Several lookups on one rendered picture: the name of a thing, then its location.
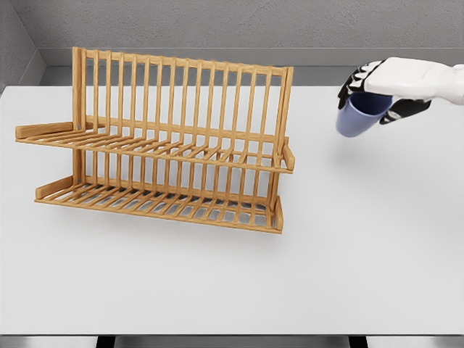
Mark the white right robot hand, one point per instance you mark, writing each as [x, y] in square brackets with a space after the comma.
[395, 78]

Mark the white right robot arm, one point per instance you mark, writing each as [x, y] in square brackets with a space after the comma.
[459, 84]

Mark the wooden two-tier dish rack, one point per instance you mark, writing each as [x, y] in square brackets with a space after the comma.
[170, 145]

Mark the blue cup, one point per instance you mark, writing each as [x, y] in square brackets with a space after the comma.
[353, 117]

